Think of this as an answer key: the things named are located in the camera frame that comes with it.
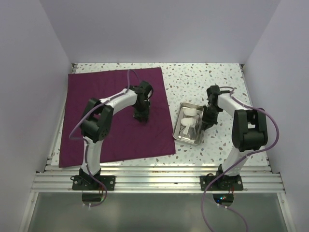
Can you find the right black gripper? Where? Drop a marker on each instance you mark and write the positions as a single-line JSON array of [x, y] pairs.
[[206, 122]]

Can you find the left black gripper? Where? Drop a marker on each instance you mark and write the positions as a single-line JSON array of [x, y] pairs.
[[138, 115]]

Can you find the white gauze pad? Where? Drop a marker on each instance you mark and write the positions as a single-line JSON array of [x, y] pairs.
[[188, 122], [191, 112]]

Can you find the steel instrument tray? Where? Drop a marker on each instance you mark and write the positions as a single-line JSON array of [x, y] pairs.
[[196, 130]]

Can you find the purple cloth mat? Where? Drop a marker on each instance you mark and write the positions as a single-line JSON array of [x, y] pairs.
[[128, 138]]

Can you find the white bandage strip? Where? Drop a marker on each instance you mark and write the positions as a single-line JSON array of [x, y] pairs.
[[185, 131]]

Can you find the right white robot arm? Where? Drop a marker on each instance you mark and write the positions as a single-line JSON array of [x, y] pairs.
[[249, 133]]

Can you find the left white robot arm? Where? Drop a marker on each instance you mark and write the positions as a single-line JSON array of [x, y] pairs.
[[96, 124]]

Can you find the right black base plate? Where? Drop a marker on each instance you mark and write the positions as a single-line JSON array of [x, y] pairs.
[[224, 183]]

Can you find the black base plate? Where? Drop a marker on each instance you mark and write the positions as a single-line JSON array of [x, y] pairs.
[[108, 181], [224, 183]]

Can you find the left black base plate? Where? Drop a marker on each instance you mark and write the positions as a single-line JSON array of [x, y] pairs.
[[108, 181]]

